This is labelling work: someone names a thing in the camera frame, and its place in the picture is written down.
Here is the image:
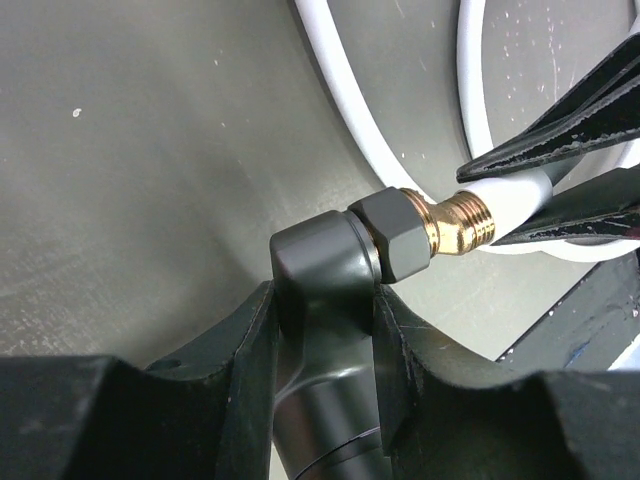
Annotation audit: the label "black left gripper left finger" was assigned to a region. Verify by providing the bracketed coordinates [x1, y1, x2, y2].
[1, 282, 278, 479]

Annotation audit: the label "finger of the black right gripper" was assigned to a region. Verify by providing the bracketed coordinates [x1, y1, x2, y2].
[456, 33, 639, 183]
[495, 166, 639, 246]

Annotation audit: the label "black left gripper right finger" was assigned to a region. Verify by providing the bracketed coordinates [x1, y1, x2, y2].
[372, 289, 639, 479]

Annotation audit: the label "white flexible hose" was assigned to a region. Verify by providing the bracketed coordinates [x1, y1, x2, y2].
[292, 0, 640, 263]

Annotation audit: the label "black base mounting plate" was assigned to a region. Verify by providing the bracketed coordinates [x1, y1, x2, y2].
[497, 252, 639, 372]

